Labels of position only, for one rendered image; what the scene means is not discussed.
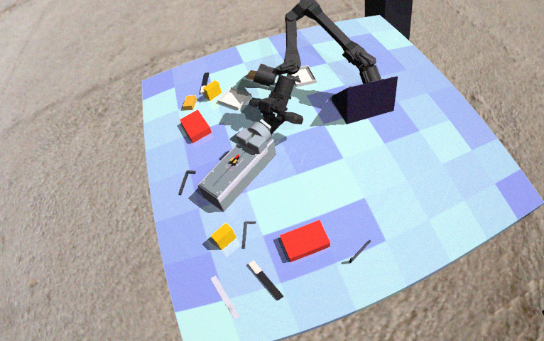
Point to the red block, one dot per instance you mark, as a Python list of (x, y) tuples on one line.
[(195, 125), (304, 241)]

